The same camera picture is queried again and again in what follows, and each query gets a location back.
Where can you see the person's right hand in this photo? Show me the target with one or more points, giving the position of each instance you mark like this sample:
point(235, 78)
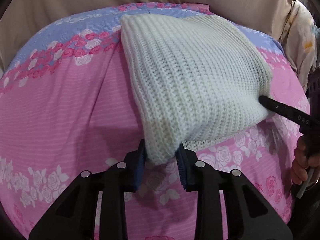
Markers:
point(301, 163)

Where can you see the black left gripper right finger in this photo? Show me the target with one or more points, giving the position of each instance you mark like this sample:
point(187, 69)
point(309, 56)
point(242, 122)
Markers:
point(228, 195)

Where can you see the white knit sweater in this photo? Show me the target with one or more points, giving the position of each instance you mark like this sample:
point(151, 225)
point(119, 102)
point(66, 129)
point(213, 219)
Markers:
point(195, 80)

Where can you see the floral patterned hanging cloth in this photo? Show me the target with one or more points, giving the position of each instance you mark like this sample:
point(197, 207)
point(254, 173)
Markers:
point(300, 40)

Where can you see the pink blue floral bedsheet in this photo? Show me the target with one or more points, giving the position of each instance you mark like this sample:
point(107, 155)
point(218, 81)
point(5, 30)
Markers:
point(66, 107)

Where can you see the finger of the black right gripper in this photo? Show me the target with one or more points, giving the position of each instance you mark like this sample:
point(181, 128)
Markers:
point(292, 114)

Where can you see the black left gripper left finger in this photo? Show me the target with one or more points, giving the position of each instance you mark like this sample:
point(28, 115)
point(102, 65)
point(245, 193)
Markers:
point(93, 205)

